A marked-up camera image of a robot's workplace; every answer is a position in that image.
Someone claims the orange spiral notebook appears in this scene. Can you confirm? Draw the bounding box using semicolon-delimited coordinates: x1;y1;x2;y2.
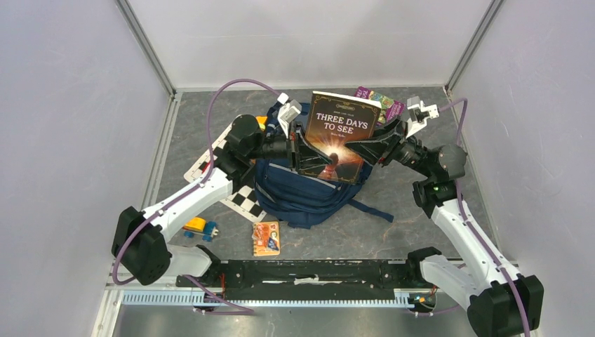
252;221;281;257

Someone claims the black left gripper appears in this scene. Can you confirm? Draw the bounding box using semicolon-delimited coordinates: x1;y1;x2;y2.
248;121;333;172

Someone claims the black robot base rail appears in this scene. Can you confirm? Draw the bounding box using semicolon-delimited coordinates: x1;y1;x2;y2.
198;260;433;300

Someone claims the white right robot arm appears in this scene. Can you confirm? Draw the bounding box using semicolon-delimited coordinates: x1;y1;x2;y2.
345;121;544;336

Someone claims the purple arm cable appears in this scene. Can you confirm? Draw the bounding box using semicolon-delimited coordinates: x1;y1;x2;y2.
111;78;282;316
408;98;533;337

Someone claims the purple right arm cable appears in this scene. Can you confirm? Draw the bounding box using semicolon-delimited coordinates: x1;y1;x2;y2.
408;98;533;337

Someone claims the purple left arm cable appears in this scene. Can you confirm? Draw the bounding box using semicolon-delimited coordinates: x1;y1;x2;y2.
111;78;282;316

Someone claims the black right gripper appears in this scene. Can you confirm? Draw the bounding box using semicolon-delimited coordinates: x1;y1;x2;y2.
345;114;434;179

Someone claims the orange yellow wedge block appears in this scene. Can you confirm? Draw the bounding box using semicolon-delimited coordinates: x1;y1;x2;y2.
256;116;267;130

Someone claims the purple green paperback book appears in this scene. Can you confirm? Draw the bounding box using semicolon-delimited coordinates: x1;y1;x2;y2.
354;86;405;127

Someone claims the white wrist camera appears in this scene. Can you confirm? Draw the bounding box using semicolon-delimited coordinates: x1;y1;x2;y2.
406;96;439;138
277;93;302;138

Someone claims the navy blue student backpack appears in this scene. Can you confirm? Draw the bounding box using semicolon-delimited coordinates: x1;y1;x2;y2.
254;158;394;229

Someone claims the black white chessboard mat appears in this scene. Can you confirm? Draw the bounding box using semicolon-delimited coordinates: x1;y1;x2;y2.
183;122;266;223

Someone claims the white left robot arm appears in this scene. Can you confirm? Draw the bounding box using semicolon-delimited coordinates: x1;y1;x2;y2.
111;114;332;286

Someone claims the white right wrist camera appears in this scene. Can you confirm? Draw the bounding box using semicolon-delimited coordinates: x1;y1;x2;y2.
406;96;439;138

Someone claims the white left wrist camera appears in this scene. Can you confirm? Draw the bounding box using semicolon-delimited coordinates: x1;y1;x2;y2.
277;93;302;138

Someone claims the sunset cover paperback book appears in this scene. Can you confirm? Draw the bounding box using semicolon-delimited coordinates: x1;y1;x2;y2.
300;91;382;184

